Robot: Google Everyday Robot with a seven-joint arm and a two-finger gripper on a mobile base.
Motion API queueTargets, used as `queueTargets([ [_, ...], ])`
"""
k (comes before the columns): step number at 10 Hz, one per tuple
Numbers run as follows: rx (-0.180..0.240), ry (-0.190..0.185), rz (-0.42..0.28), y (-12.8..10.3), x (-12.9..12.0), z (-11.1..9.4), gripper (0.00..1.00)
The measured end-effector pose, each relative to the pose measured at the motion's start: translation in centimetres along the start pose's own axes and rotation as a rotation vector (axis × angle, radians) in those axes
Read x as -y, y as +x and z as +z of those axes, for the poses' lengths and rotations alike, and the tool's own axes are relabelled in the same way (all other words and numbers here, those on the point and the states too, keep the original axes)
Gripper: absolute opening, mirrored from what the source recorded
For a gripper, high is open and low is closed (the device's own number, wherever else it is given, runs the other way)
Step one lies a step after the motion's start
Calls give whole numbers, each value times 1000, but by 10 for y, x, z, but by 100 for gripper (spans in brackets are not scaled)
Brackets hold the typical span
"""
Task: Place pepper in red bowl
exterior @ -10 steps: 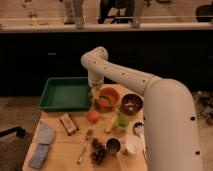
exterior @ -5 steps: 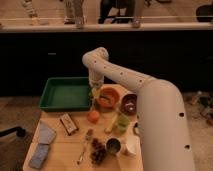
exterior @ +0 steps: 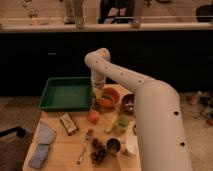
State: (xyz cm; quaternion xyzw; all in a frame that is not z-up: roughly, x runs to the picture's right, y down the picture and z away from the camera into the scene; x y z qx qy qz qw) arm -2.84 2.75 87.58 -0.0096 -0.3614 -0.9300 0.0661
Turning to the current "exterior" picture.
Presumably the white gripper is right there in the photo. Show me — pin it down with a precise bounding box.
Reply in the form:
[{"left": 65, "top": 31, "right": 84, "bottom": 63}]
[{"left": 91, "top": 77, "right": 106, "bottom": 99}]

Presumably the orange pepper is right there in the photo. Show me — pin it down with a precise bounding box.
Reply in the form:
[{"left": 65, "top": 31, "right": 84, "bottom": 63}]
[{"left": 87, "top": 110, "right": 100, "bottom": 124}]

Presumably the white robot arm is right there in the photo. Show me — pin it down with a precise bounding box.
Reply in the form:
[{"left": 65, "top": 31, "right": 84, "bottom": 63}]
[{"left": 84, "top": 48, "right": 193, "bottom": 171}]

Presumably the red bowl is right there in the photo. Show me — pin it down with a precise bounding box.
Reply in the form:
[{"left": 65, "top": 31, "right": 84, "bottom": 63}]
[{"left": 96, "top": 87, "right": 120, "bottom": 108}]

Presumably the dark purple bowl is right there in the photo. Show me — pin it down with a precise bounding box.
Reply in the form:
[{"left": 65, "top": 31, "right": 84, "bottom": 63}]
[{"left": 121, "top": 94, "right": 134, "bottom": 115}]

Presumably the green plastic tray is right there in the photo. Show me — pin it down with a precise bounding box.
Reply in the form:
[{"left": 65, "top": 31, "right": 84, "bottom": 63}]
[{"left": 39, "top": 77, "right": 92, "bottom": 112}]

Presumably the green plastic cup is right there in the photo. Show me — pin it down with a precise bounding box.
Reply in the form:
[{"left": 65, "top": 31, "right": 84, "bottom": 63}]
[{"left": 117, "top": 115, "right": 130, "bottom": 132}]

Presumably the chocolate bar package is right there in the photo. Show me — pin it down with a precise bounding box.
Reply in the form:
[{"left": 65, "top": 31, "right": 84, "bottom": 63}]
[{"left": 60, "top": 113, "right": 78, "bottom": 136}]

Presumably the small metal cup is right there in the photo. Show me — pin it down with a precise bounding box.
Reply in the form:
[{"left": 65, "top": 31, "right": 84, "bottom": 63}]
[{"left": 106, "top": 138, "right": 121, "bottom": 155}]

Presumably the purple grape bunch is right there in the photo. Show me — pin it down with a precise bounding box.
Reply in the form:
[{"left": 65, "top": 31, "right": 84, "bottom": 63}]
[{"left": 90, "top": 138, "right": 107, "bottom": 165}]

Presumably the blue cloth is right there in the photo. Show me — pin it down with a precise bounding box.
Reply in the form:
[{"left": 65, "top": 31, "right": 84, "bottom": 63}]
[{"left": 38, "top": 121, "right": 56, "bottom": 144}]

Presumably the black office chair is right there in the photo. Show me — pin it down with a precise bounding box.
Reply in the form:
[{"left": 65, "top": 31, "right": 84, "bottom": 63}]
[{"left": 98, "top": 0, "right": 135, "bottom": 24}]

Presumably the white railing shelf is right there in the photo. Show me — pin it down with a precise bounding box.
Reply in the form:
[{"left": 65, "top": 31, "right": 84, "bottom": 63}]
[{"left": 0, "top": 22, "right": 213, "bottom": 33}]

